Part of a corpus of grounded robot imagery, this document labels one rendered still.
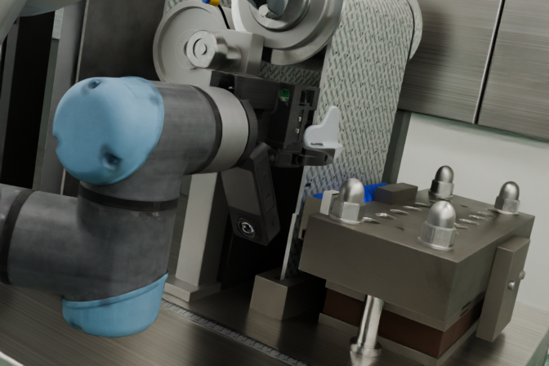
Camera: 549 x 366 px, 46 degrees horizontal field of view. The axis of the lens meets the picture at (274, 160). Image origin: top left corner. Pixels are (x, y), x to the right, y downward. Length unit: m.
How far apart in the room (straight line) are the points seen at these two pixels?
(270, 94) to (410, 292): 0.23
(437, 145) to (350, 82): 2.67
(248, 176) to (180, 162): 0.13
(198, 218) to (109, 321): 0.27
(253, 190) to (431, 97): 0.46
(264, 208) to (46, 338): 0.23
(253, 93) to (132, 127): 0.17
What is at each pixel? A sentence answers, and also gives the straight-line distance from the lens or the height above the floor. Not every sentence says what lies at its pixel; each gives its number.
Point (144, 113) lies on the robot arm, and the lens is 0.46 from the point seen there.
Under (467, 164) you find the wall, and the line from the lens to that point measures 3.41.
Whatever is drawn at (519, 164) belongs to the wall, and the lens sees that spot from 3.35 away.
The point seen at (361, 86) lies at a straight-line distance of 0.82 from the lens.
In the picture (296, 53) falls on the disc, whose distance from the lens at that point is 0.74.
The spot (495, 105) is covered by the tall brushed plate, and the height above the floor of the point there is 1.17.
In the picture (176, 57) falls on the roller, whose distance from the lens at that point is 0.84.
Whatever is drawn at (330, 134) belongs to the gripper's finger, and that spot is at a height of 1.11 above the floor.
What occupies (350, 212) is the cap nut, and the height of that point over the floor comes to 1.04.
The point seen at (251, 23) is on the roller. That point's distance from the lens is 0.76.
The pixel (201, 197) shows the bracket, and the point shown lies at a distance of 0.75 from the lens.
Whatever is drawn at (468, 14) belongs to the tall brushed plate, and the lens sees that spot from 1.01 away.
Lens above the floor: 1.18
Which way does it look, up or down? 8 degrees down
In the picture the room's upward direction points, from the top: 10 degrees clockwise
